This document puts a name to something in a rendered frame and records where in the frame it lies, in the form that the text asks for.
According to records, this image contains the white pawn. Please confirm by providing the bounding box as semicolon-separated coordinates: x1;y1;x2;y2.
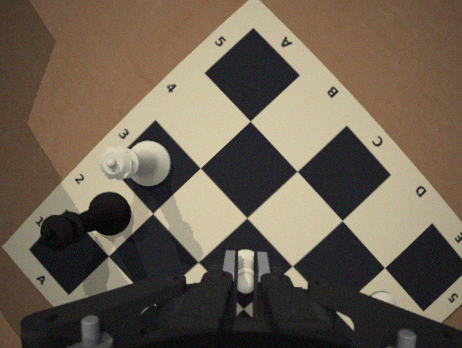
238;249;254;294
370;291;397;306

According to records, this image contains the cream and dark blue chessboard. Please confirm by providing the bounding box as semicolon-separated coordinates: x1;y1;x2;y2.
2;0;462;322

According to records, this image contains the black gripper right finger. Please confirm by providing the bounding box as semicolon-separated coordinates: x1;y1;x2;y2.
253;251;462;348

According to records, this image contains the white chess queen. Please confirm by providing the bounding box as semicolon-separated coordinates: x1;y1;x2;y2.
98;141;171;186

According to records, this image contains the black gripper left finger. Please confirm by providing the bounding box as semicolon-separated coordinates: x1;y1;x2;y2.
20;250;238;348

